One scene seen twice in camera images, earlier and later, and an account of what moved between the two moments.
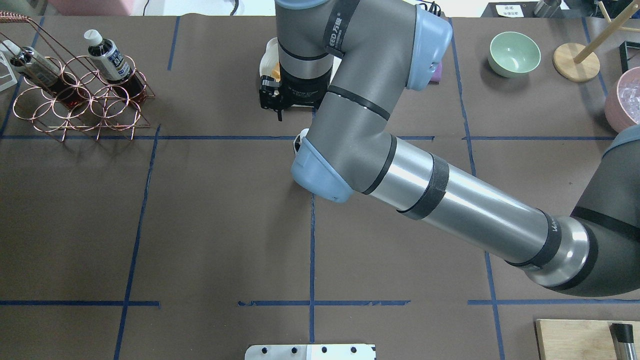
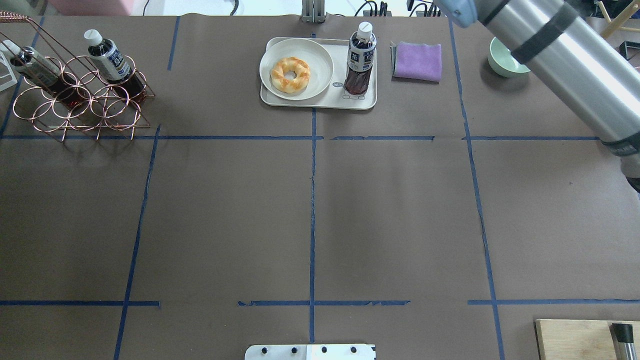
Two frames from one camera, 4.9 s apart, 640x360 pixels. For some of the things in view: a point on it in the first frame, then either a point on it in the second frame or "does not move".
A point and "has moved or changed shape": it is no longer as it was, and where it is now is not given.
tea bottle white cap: (298, 138) has moved or changed shape
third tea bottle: (44, 73) does not move
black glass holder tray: (630, 55) does not move
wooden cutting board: (580, 339) does not move
